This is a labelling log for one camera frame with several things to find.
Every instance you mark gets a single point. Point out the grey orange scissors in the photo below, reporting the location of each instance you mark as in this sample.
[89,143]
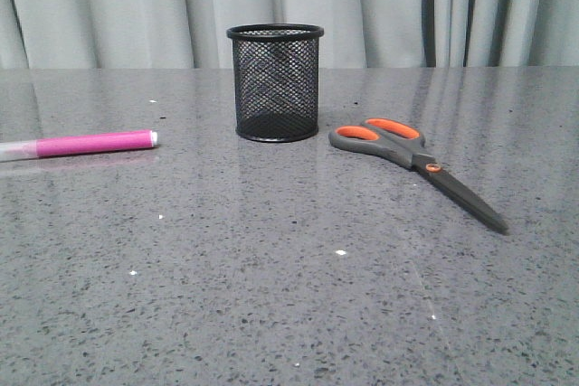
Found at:
[405,146]

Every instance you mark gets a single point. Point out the pink marker pen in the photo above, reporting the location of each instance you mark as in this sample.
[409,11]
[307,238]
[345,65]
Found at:
[78,145]

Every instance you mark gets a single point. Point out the black mesh pen bin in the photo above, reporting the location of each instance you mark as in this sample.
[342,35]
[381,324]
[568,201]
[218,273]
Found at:
[275,69]

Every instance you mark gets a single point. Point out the grey curtain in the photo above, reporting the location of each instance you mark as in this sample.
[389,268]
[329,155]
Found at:
[63,34]

